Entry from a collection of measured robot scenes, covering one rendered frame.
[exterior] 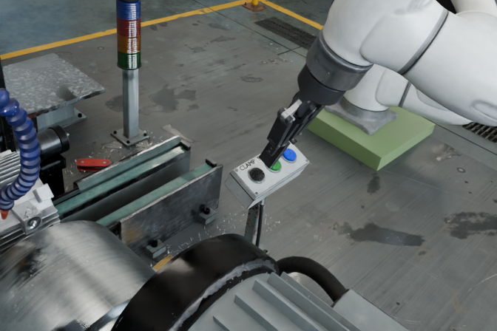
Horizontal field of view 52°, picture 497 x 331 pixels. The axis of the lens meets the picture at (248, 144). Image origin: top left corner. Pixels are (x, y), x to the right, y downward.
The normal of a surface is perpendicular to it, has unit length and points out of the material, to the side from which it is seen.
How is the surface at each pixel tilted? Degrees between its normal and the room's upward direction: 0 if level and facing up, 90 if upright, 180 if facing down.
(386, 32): 96
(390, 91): 96
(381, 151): 3
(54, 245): 2
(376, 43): 104
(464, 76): 79
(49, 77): 0
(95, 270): 10
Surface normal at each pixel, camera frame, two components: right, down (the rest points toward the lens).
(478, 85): -0.18, 0.40
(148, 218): 0.74, 0.46
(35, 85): 0.12, -0.81
